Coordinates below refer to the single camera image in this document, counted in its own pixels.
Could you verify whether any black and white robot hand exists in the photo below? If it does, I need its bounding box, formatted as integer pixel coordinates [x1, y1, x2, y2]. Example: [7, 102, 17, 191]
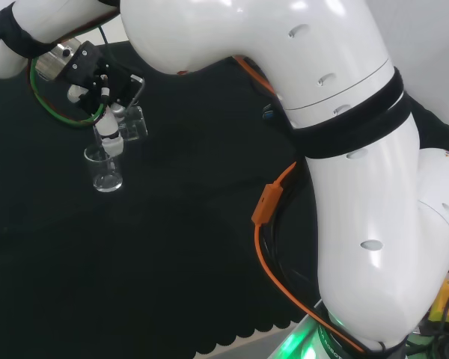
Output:
[65, 40, 147, 158]

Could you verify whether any large clear glass beaker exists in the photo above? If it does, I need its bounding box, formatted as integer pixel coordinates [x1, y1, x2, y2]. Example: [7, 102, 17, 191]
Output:
[92, 105, 149, 144]

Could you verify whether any small clear glass beaker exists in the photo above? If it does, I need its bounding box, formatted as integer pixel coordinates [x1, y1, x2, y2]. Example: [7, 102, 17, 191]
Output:
[83, 143, 125, 194]

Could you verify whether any black bench cloth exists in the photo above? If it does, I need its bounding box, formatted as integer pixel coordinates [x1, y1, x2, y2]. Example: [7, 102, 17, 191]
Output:
[0, 40, 449, 359]

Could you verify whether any yellow stop button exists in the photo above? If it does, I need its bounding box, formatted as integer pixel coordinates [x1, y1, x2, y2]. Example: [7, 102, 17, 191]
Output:
[427, 279, 449, 333]

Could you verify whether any green cable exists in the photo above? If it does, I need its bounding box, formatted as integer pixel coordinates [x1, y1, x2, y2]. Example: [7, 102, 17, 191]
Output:
[28, 55, 109, 129]

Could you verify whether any orange cable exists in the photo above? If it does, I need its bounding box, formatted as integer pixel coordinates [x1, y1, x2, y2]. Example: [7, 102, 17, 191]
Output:
[231, 55, 366, 355]

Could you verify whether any black cable bundle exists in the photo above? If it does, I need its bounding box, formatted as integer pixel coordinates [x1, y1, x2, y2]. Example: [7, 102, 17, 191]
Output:
[407, 289, 449, 359]

